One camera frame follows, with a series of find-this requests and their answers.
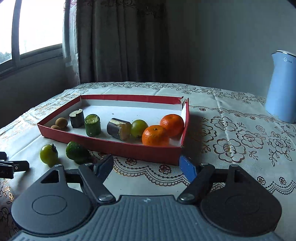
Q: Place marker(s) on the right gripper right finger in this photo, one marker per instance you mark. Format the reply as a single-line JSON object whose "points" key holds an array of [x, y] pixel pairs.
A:
{"points": [[201, 178]]}

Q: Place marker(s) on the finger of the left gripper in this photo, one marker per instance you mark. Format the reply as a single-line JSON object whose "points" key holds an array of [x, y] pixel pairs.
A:
{"points": [[20, 166], [3, 156]]}

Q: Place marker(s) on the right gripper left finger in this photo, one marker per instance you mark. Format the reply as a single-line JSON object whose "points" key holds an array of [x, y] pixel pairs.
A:
{"points": [[91, 178]]}

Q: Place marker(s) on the dark green cucumber end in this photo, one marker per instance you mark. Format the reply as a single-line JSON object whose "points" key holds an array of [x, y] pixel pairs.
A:
{"points": [[77, 153]]}

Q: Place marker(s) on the green tomato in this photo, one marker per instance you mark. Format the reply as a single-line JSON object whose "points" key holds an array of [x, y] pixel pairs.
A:
{"points": [[49, 155], [137, 128]]}

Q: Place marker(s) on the green cucumber piece cut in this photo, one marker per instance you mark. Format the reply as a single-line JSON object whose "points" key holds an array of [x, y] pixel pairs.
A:
{"points": [[92, 125]]}

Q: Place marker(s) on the dark sugarcane piece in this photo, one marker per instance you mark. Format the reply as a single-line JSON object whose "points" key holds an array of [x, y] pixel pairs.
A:
{"points": [[119, 129], [77, 118]]}

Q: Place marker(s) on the brown longan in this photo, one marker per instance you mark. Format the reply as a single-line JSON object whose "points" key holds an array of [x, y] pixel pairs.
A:
{"points": [[56, 127], [61, 123]]}

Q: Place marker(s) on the orange mandarin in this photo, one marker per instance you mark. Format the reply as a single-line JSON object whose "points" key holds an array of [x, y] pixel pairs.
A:
{"points": [[155, 136], [173, 124]]}

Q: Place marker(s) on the floral white tablecloth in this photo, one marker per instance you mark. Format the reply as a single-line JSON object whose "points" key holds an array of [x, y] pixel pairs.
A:
{"points": [[225, 128]]}

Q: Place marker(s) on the red shallow cardboard box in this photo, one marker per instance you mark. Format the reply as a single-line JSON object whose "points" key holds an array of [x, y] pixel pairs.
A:
{"points": [[103, 123]]}

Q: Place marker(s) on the light blue electric kettle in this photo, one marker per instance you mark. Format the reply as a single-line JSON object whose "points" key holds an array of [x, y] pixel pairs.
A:
{"points": [[280, 101]]}

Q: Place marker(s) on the brown patterned curtain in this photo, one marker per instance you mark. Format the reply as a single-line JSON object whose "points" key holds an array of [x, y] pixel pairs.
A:
{"points": [[137, 41]]}

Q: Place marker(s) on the window with grey frame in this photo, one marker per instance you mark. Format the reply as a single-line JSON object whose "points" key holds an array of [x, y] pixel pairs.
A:
{"points": [[31, 32]]}

